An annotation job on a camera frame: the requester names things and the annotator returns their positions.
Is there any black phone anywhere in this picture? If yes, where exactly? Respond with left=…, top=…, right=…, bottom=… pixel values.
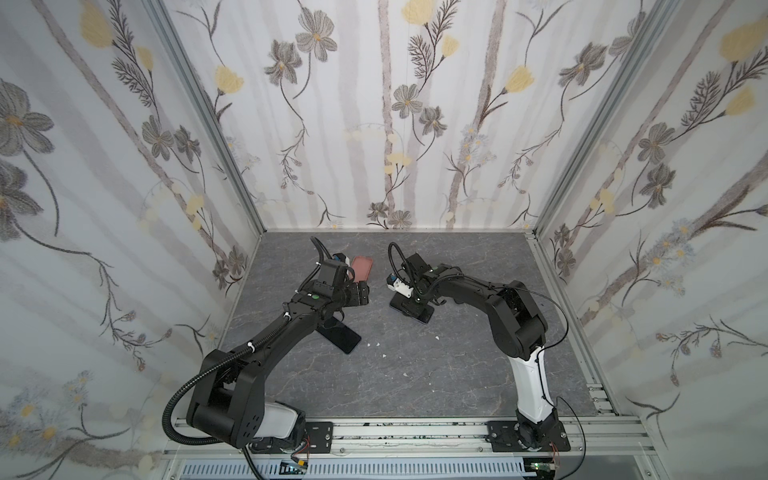
left=316, top=317, right=362, bottom=355
left=390, top=295, right=434, bottom=324

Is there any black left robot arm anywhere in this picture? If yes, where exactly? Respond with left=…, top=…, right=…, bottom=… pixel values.
left=161, top=254, right=369, bottom=449

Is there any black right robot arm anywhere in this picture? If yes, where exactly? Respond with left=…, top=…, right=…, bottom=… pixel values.
left=386, top=254, right=571, bottom=453

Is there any pink phone case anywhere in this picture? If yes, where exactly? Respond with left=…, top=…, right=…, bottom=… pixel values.
left=351, top=256, right=374, bottom=283

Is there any small green circuit board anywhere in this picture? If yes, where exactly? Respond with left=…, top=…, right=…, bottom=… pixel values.
left=278, top=460, right=308, bottom=475

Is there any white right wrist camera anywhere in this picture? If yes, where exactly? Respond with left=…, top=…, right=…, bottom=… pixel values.
left=386, top=273, right=413, bottom=298

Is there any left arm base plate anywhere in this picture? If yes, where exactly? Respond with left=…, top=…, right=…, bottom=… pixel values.
left=248, top=421, right=334, bottom=455

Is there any aluminium mounting rail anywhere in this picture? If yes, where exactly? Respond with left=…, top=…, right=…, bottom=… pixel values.
left=158, top=415, right=661, bottom=463

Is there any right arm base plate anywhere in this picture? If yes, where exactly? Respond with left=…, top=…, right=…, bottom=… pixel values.
left=486, top=421, right=571, bottom=453

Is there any white slotted cable duct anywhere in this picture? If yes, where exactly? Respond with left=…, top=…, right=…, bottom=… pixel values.
left=176, top=457, right=536, bottom=479

